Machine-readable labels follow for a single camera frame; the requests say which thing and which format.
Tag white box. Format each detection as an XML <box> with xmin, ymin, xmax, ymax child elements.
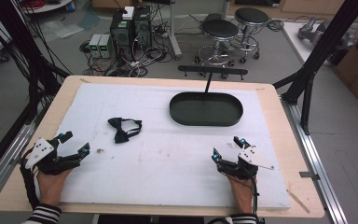
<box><xmin>121</xmin><ymin>6</ymin><xmax>135</xmax><ymax>21</ymax></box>

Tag black bow tie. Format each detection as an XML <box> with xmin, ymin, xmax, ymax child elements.
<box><xmin>107</xmin><ymin>117</ymin><xmax>144</xmax><ymax>145</ymax></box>

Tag grey power supply unit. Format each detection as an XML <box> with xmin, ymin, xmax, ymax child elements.
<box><xmin>99</xmin><ymin>34</ymin><xmax>115</xmax><ymax>60</ymax></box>
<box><xmin>88</xmin><ymin>33</ymin><xmax>103</xmax><ymax>59</ymax></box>

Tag aluminium rail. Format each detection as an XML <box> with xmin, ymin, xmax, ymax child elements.
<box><xmin>0</xmin><ymin>121</ymin><xmax>37</xmax><ymax>210</ymax></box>
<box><xmin>280</xmin><ymin>95</ymin><xmax>350</xmax><ymax>224</ymax></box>

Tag grey metal bracket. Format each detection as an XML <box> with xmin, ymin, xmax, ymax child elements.
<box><xmin>298</xmin><ymin>170</ymin><xmax>322</xmax><ymax>182</ymax></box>

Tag black computer tower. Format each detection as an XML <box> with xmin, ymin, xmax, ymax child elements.
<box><xmin>132</xmin><ymin>6</ymin><xmax>154</xmax><ymax>50</ymax></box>
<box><xmin>109</xmin><ymin>12</ymin><xmax>135</xmax><ymax>61</ymax></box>

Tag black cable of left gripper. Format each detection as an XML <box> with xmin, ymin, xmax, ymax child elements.
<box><xmin>19</xmin><ymin>148</ymin><xmax>42</xmax><ymax>210</ymax></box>

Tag black rack with oval tray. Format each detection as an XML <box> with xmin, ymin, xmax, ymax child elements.
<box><xmin>169</xmin><ymin>64</ymin><xmax>249</xmax><ymax>128</ymax></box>

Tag white board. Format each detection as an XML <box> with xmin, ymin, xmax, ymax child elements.
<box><xmin>282</xmin><ymin>21</ymin><xmax>337</xmax><ymax>67</ymax></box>

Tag black frame post with cables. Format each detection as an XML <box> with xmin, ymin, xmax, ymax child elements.
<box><xmin>0</xmin><ymin>0</ymin><xmax>73</xmax><ymax>125</ymax></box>

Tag white foam mat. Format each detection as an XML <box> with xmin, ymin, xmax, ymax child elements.
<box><xmin>55</xmin><ymin>82</ymin><xmax>292</xmax><ymax>210</ymax></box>

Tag grey desk leg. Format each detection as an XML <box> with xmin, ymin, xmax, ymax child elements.
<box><xmin>167</xmin><ymin>0</ymin><xmax>184</xmax><ymax>61</ymax></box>

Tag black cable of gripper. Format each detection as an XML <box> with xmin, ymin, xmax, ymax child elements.
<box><xmin>19</xmin><ymin>148</ymin><xmax>42</xmax><ymax>210</ymax></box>
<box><xmin>250</xmin><ymin>177</ymin><xmax>261</xmax><ymax>217</ymax></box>

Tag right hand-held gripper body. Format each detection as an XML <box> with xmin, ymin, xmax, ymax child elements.
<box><xmin>217</xmin><ymin>145</ymin><xmax>276</xmax><ymax>181</ymax></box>

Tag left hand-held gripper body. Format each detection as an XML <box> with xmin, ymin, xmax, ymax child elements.
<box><xmin>20</xmin><ymin>137</ymin><xmax>82</xmax><ymax>176</ymax></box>

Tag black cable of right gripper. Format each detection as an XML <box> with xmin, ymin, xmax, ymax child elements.
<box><xmin>250</xmin><ymin>177</ymin><xmax>261</xmax><ymax>217</ymax></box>

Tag person's left hand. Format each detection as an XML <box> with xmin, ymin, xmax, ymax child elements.
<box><xmin>36</xmin><ymin>168</ymin><xmax>73</xmax><ymax>207</ymax></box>

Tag person's right hand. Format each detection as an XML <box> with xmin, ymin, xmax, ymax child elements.
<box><xmin>226</xmin><ymin>173</ymin><xmax>258</xmax><ymax>215</ymax></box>

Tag black round stool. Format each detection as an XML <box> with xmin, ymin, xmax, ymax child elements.
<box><xmin>233</xmin><ymin>7</ymin><xmax>271</xmax><ymax>61</ymax></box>
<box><xmin>194</xmin><ymin>19</ymin><xmax>241</xmax><ymax>68</ymax></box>

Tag black metal frame post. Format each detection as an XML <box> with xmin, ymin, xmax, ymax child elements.
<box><xmin>272</xmin><ymin>0</ymin><xmax>358</xmax><ymax>135</ymax></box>

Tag thin wooden stick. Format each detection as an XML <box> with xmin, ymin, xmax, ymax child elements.
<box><xmin>285</xmin><ymin>189</ymin><xmax>311</xmax><ymax>215</ymax></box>

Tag clear plastic sheet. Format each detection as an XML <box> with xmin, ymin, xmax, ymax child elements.
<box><xmin>38</xmin><ymin>12</ymin><xmax>102</xmax><ymax>40</ymax></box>

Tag round white table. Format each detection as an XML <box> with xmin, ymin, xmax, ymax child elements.
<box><xmin>21</xmin><ymin>0</ymin><xmax>76</xmax><ymax>15</ymax></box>

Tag tangle of floor cables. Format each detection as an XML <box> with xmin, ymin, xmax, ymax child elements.
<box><xmin>79</xmin><ymin>18</ymin><xmax>175</xmax><ymax>78</ymax></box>

